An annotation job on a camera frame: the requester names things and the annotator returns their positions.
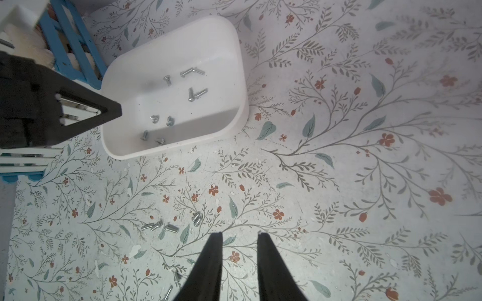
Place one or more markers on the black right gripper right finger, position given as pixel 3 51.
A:
pixel 275 280

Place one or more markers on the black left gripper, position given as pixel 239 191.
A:
pixel 33 115

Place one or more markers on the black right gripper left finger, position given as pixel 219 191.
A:
pixel 204 281

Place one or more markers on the white plastic storage box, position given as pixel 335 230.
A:
pixel 135 80

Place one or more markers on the white slatted blue basket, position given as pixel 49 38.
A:
pixel 76 58

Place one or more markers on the beige plush cloth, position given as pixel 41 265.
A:
pixel 28 44

